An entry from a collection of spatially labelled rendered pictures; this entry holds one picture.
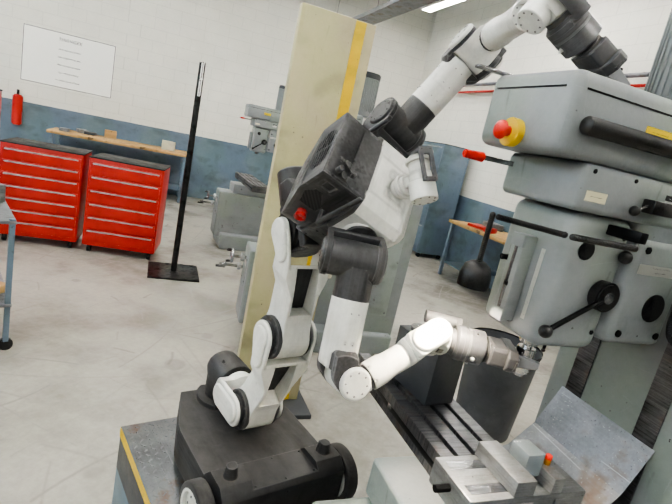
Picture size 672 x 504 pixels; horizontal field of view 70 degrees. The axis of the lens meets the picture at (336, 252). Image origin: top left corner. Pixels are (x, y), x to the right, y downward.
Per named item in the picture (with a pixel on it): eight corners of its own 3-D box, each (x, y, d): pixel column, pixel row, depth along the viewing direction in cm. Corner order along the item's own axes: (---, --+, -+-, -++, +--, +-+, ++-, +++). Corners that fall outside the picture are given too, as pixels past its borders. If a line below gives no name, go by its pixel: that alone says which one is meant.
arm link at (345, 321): (322, 399, 106) (343, 300, 106) (304, 380, 118) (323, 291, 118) (368, 403, 110) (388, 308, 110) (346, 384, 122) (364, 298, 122)
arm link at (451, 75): (492, 61, 135) (436, 122, 139) (461, 26, 132) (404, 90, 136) (508, 57, 124) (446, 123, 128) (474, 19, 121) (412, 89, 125)
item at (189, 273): (146, 277, 469) (175, 53, 423) (148, 262, 514) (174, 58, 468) (199, 282, 488) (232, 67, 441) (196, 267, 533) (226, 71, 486)
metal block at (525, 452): (522, 477, 115) (529, 455, 113) (505, 460, 120) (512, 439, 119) (538, 476, 116) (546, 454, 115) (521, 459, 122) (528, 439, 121)
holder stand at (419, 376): (424, 406, 155) (439, 350, 150) (387, 371, 173) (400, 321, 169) (452, 403, 161) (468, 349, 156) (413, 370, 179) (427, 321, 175)
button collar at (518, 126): (513, 146, 99) (521, 117, 98) (495, 144, 105) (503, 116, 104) (520, 148, 100) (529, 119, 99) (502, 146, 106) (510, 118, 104)
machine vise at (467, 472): (462, 529, 106) (475, 487, 103) (427, 480, 119) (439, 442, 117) (577, 514, 119) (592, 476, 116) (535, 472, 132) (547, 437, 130)
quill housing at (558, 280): (533, 349, 108) (578, 211, 100) (478, 313, 126) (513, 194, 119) (594, 352, 115) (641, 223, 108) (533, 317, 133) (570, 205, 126)
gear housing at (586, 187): (573, 210, 97) (589, 161, 95) (498, 190, 119) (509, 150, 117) (681, 232, 110) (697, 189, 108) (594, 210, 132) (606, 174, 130)
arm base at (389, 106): (352, 136, 134) (377, 132, 124) (373, 99, 136) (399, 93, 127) (386, 168, 142) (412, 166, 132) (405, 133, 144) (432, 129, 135)
